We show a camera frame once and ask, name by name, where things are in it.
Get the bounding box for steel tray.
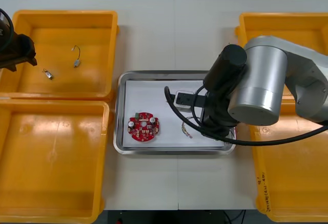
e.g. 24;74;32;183
113;70;237;156

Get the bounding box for yellow-orange plastic bin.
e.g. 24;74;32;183
0;10;120;102
0;99;115;224
235;12;328;105

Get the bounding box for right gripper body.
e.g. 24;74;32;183
201;90;239;138

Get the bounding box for black cables under table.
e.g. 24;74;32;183
221;210;247;224

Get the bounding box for thin pale wire harness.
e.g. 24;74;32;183
180;116;203;139

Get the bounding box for yellow-orange bin with handwriting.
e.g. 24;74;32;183
248;97;328;223

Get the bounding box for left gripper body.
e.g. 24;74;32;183
0;32;36;69

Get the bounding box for small metal solenoid with cable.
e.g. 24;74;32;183
42;68;55;82
71;45;83;69

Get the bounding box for round red circuit board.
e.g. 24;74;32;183
127;111;162;142

